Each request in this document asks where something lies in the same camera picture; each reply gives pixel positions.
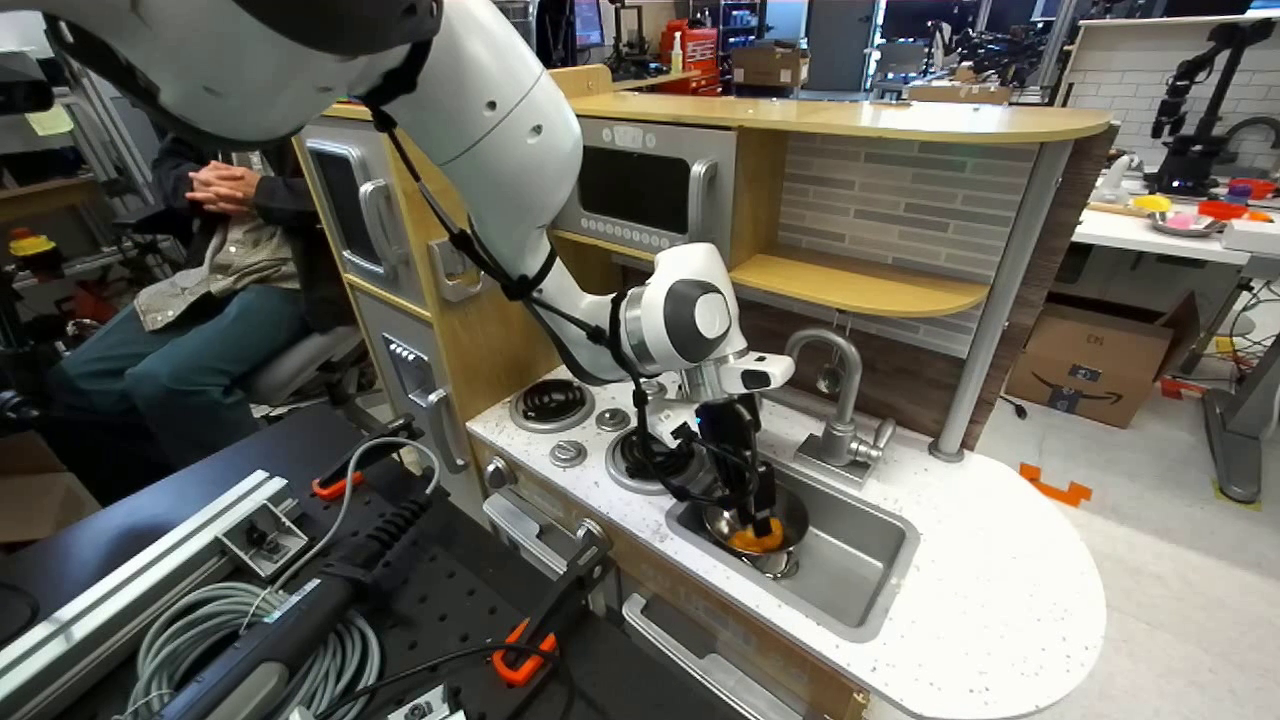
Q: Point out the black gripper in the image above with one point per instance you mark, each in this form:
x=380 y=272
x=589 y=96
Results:
x=702 y=446

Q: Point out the orange toy food piece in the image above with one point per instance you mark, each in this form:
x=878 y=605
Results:
x=762 y=540

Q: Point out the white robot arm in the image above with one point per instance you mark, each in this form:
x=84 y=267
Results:
x=493 y=120

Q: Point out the black background robot arm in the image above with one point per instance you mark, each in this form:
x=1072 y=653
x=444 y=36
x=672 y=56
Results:
x=1185 y=107

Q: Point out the small steel pot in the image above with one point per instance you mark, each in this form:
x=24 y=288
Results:
x=795 y=513

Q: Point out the grey toy sink basin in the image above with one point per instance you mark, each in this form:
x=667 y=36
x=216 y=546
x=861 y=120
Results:
x=852 y=562

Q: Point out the person's left hand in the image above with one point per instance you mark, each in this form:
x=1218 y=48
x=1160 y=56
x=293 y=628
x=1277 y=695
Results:
x=246 y=180

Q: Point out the person's right hand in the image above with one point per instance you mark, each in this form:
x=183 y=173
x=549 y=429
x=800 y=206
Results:
x=204 y=191

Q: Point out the black coil burner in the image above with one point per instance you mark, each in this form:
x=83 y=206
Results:
x=613 y=467
x=549 y=400

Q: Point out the grey toy faucet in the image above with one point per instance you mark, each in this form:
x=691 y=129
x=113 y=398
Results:
x=842 y=387

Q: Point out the flat grey round knob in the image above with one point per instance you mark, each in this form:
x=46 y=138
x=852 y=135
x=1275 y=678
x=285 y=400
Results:
x=613 y=416

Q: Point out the grey knob with grip bar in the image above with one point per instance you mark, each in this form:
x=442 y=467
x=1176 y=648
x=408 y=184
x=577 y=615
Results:
x=568 y=452

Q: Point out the wooden toy kitchen unit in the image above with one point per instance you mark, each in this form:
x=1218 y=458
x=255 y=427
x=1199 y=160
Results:
x=986 y=601

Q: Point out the black perforated base board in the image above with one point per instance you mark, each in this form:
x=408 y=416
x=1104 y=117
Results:
x=442 y=605

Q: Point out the toy microwave with grey door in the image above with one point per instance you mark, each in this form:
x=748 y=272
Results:
x=642 y=184

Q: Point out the brown cardboard box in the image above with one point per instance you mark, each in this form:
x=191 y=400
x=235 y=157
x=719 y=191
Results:
x=1095 y=365

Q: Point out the red background container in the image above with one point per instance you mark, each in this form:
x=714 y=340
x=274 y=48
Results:
x=697 y=55

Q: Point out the grey office chair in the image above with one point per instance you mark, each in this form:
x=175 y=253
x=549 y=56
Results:
x=303 y=362

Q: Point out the white work table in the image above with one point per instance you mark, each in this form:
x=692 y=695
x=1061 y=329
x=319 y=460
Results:
x=1160 y=232

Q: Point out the white pegboard panel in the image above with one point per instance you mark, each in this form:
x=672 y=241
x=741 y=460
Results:
x=1114 y=83

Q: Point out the seated person in jeans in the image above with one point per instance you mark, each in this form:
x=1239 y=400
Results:
x=202 y=362

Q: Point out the blue padded cover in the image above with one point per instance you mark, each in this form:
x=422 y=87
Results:
x=175 y=487

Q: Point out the orange floor bracket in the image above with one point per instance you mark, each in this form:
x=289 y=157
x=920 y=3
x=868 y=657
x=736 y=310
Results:
x=1059 y=487

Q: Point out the aluminium extrusion rail with bracket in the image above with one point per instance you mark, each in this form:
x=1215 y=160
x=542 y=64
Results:
x=134 y=567

